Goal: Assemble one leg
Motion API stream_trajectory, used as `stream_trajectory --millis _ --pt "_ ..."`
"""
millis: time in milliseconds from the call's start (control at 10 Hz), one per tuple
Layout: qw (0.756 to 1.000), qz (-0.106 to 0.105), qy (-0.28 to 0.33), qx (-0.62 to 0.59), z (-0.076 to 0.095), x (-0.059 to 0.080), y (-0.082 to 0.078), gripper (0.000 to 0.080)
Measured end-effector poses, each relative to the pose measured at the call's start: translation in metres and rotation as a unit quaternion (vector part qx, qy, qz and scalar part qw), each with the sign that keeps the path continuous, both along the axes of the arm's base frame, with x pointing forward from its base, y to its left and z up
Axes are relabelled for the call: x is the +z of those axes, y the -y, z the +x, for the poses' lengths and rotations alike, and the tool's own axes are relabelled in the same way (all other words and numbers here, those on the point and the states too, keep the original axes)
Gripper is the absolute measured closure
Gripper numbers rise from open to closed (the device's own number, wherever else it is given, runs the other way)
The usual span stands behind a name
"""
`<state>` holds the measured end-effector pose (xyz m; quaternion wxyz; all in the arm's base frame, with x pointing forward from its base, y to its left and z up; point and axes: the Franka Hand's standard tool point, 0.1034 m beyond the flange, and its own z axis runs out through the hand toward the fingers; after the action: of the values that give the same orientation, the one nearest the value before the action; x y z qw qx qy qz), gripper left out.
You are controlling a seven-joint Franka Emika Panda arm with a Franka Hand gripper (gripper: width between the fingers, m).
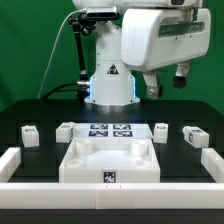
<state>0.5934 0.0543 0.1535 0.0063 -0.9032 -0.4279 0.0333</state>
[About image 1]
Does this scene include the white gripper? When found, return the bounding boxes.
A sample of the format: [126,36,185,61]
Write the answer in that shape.
[121,9,211,99]

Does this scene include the black base cables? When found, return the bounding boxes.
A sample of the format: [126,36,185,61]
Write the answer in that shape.
[40,79,92,100]

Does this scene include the black camera on mount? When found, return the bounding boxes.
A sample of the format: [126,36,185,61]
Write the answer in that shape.
[86,6,119,21]

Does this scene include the white square tabletop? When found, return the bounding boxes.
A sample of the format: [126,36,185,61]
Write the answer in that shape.
[59,138,160,184]

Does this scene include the white camera cable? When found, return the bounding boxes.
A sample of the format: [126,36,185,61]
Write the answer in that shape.
[37,8,88,100]

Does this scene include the white U-shaped fence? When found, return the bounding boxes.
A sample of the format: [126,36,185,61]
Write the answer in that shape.
[0,147,224,209]

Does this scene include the white tag base sheet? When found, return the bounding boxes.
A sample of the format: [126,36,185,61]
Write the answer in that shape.
[74,123,153,139]

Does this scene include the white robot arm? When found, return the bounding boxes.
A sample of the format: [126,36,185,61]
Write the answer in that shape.
[72,0,211,112]

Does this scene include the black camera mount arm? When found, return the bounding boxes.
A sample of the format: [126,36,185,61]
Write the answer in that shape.
[68,13,96,81]

